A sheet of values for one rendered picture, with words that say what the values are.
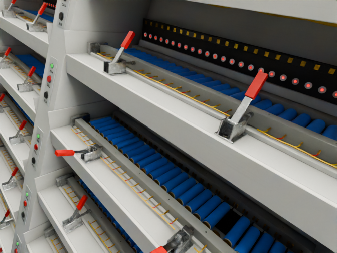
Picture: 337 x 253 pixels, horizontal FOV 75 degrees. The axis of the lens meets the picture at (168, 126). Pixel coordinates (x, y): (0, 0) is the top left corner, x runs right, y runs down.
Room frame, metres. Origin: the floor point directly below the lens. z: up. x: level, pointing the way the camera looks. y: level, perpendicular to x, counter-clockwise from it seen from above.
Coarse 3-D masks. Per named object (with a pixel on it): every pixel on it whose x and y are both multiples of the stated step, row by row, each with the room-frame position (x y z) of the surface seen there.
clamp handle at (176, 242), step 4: (172, 240) 0.26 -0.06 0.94; (176, 240) 0.27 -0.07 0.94; (180, 240) 0.27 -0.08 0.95; (168, 244) 0.25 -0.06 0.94; (172, 244) 0.26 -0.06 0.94; (176, 244) 0.26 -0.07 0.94; (156, 248) 0.24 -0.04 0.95; (160, 248) 0.24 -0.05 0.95; (164, 248) 0.24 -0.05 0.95; (168, 248) 0.25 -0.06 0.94; (172, 248) 0.25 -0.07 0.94; (152, 252) 0.23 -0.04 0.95; (156, 252) 0.23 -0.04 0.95; (160, 252) 0.23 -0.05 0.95; (164, 252) 0.23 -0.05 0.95
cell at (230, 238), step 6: (240, 222) 0.33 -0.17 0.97; (246, 222) 0.33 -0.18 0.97; (234, 228) 0.31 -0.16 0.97; (240, 228) 0.32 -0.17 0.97; (246, 228) 0.32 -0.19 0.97; (228, 234) 0.30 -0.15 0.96; (234, 234) 0.30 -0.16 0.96; (240, 234) 0.31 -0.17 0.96; (228, 240) 0.29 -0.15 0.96; (234, 240) 0.29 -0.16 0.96
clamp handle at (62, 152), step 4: (88, 148) 0.42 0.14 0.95; (56, 152) 0.37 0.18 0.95; (60, 152) 0.37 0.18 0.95; (64, 152) 0.38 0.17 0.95; (68, 152) 0.38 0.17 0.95; (72, 152) 0.39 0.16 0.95; (76, 152) 0.40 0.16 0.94; (80, 152) 0.40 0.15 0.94; (84, 152) 0.41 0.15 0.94; (88, 152) 0.42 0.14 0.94
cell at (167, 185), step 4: (184, 172) 0.42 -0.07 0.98; (176, 176) 0.41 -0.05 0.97; (180, 176) 0.41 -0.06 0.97; (184, 176) 0.41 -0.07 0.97; (172, 180) 0.39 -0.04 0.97; (176, 180) 0.39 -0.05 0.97; (180, 180) 0.40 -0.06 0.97; (184, 180) 0.41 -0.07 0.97; (164, 184) 0.38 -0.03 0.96; (168, 184) 0.38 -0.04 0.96; (172, 184) 0.38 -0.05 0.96; (176, 184) 0.39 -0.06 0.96; (168, 188) 0.37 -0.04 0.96; (172, 188) 0.38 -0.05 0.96
